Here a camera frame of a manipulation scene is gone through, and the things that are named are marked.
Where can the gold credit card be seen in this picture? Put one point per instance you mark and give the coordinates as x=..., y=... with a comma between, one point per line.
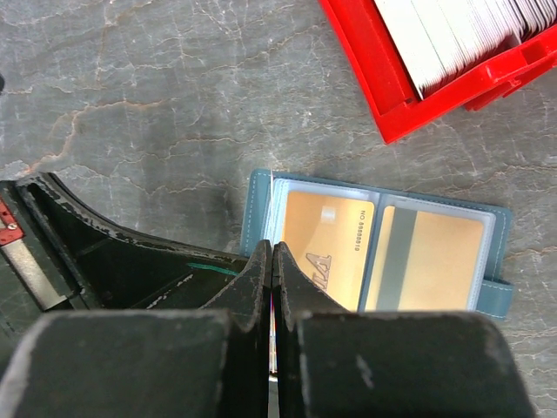
x=424, y=261
x=328, y=237
x=272, y=344

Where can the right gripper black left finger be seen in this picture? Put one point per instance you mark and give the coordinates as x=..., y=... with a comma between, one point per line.
x=207, y=362

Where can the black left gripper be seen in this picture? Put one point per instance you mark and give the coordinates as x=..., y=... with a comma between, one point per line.
x=57, y=253

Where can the stack of white cards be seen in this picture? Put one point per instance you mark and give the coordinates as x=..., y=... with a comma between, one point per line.
x=439, y=41

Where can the blue leather card holder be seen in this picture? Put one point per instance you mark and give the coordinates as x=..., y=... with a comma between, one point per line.
x=490, y=296

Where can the red plastic bin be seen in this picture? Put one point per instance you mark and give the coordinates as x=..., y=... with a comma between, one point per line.
x=394, y=103

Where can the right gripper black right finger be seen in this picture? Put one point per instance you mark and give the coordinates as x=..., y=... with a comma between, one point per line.
x=334, y=363

